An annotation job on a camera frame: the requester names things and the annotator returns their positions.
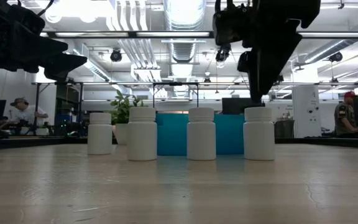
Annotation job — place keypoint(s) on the person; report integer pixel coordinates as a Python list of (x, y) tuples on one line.
[(345, 118), (26, 113)]

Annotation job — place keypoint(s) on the grey mesh chair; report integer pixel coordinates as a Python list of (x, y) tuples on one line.
[(284, 129)]

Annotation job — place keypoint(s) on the blue plastic basket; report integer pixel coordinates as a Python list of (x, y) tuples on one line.
[(172, 133)]

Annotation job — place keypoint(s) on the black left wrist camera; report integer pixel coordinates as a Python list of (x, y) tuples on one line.
[(26, 18)]

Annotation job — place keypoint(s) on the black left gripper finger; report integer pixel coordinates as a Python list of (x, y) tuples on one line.
[(64, 65), (39, 49)]

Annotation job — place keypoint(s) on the white pill bottle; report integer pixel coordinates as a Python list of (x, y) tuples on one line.
[(99, 137), (201, 137), (258, 137), (141, 137)]

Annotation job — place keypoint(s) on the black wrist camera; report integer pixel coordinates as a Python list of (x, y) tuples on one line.
[(228, 25), (26, 18)]

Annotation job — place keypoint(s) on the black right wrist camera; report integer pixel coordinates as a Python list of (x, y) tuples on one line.
[(228, 25)]

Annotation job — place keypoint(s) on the green potted plant white pot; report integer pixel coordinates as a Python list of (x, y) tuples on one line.
[(123, 105)]

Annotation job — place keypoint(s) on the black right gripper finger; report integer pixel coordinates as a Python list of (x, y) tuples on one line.
[(269, 62), (243, 62)]

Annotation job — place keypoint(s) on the black ceiling spotlight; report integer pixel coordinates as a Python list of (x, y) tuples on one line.
[(336, 57), (116, 56)]

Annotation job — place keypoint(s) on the black overhead camera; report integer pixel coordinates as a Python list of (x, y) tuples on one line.
[(222, 53)]

